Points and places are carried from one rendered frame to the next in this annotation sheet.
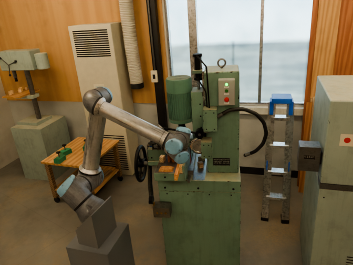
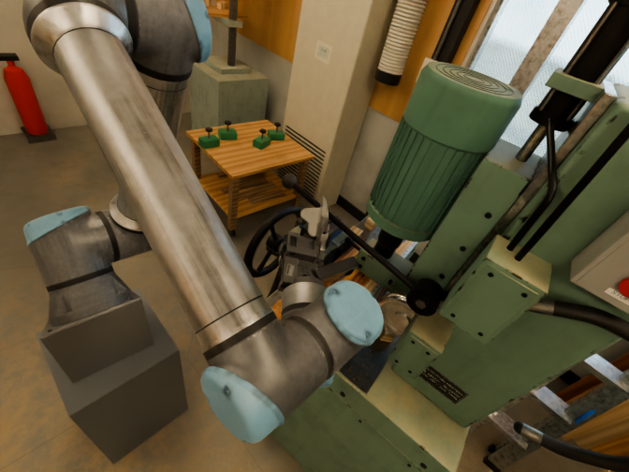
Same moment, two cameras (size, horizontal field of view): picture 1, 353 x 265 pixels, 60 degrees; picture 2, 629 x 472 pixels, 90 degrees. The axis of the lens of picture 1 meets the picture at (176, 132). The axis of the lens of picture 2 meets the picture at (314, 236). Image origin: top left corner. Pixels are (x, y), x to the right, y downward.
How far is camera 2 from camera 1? 1.43 m
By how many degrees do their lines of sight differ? 24
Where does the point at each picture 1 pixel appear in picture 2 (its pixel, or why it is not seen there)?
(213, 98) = (561, 233)
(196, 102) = (477, 202)
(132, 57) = (406, 11)
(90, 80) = (314, 30)
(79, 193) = (57, 262)
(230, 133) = (523, 358)
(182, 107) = (420, 190)
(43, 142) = (218, 104)
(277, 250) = not seen: outside the picture
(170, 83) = (431, 86)
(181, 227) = not seen: hidden behind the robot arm
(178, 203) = not seen: hidden behind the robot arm
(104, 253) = (69, 405)
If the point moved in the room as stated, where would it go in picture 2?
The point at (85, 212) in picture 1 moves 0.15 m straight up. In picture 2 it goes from (53, 312) to (30, 273)
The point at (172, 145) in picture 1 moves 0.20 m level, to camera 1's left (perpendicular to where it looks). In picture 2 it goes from (223, 403) to (80, 302)
